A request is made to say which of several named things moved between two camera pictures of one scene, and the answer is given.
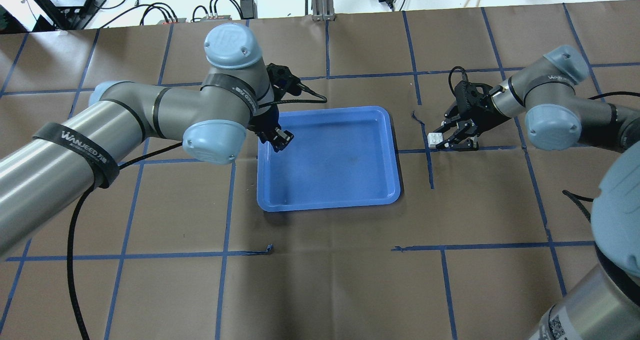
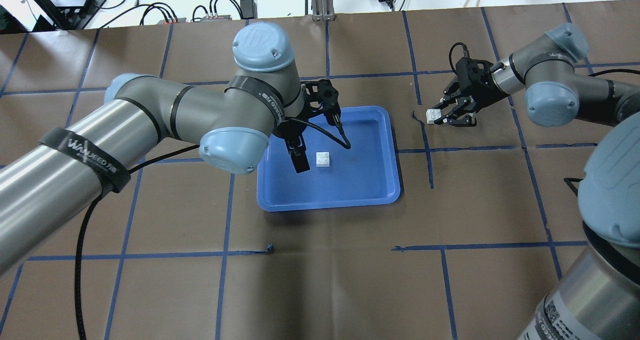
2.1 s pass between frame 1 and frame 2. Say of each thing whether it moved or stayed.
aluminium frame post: stayed
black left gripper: moved
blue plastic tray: stayed
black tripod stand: stayed
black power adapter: stayed
